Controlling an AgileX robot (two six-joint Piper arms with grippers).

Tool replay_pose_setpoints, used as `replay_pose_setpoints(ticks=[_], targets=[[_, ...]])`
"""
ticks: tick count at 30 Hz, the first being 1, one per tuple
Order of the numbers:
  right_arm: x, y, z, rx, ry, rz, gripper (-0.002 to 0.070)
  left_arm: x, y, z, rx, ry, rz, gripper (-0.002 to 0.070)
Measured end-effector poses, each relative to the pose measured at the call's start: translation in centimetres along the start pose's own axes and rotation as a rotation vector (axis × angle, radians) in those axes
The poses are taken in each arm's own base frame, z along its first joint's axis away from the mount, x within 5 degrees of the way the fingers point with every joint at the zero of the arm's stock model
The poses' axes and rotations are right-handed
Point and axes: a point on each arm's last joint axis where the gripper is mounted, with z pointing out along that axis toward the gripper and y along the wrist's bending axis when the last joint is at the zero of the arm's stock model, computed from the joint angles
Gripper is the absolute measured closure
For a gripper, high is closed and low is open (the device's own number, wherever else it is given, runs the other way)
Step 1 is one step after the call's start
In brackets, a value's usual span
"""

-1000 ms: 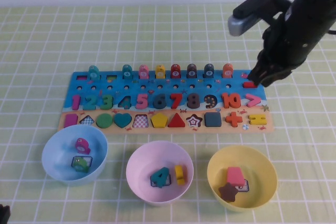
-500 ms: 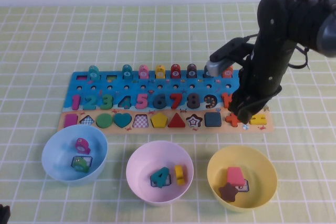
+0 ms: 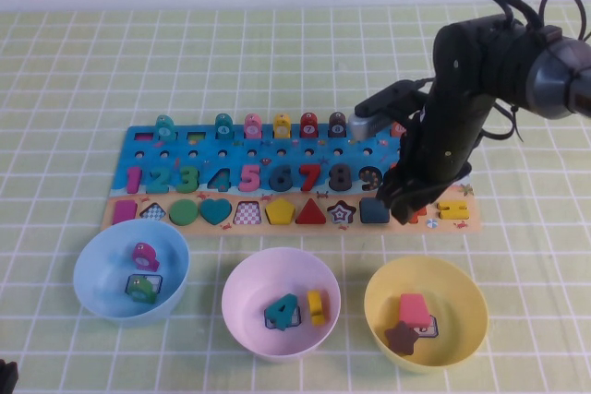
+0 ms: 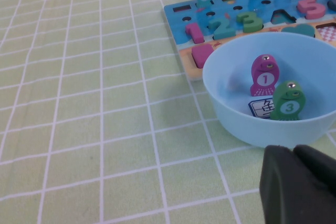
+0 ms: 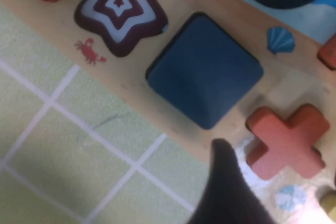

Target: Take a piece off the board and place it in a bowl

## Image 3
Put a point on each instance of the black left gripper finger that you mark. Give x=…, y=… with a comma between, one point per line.
x=7, y=378

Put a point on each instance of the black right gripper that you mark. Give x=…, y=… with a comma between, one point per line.
x=438, y=149

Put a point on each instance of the orange plus sign piece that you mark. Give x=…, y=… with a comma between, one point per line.
x=418, y=218

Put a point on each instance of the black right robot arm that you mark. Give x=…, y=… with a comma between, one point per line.
x=554, y=75

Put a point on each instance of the orange number ten piece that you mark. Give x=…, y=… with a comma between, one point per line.
x=394, y=166

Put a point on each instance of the dark blue square piece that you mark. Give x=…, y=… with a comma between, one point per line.
x=373, y=211

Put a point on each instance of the yellow equals sign piece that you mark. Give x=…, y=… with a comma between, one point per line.
x=453, y=211

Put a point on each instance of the red triangle piece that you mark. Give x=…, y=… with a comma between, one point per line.
x=314, y=216

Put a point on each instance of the yellow plastic bowl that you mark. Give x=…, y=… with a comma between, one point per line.
x=443, y=283

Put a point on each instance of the red number seven piece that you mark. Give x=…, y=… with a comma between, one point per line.
x=309, y=169

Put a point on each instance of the pink trapezoid piece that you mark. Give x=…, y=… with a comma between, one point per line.
x=413, y=311

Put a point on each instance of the yellow pentagon piece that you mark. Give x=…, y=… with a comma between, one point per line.
x=280, y=211

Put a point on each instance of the dark blue number six piece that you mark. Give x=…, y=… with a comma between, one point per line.
x=277, y=182

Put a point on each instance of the brown star piece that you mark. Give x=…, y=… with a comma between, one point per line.
x=401, y=337

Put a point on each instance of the yellow bar piece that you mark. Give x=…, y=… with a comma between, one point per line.
x=316, y=307

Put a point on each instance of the light blue plastic bowl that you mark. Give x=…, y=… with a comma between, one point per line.
x=101, y=269

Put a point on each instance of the pink number five piece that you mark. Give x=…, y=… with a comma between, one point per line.
x=247, y=177

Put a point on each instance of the teal number four piece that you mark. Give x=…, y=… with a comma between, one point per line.
x=290, y=308

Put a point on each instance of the pink plastic bowl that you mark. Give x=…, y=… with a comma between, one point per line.
x=258, y=283

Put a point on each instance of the teal heart piece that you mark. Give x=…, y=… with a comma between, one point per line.
x=215, y=211

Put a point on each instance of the magenta rectangle piece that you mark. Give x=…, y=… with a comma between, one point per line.
x=122, y=212

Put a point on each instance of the green number three piece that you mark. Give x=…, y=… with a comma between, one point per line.
x=191, y=180

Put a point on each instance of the green circle piece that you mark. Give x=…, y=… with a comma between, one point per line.
x=183, y=212

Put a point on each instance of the magenta number one piece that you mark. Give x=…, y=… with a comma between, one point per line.
x=134, y=180

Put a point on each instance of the blue number two piece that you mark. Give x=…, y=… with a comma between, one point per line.
x=158, y=189

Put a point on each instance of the wooden number puzzle board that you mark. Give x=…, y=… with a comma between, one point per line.
x=150, y=161

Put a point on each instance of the orange fish peg ten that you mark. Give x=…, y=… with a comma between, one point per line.
x=398, y=129

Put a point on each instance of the brown fish peg eight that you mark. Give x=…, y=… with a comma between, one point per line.
x=337, y=126

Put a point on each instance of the red fish peg seven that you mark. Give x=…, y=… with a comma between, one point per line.
x=309, y=126

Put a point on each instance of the yellow fish peg six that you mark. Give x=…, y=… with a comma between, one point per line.
x=282, y=127

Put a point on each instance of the green fish peg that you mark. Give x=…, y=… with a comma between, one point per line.
x=138, y=290

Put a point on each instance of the pink fish peg five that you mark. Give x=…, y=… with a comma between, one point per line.
x=252, y=127

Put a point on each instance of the green checkered tablecloth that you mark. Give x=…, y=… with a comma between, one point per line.
x=295, y=66

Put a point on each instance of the magenta fish peg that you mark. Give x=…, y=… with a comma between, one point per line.
x=144, y=255

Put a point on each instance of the teal fish peg four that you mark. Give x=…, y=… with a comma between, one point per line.
x=223, y=127

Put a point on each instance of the teal fish peg two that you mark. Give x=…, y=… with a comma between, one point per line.
x=165, y=128

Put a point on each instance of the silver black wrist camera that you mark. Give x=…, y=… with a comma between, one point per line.
x=369, y=126

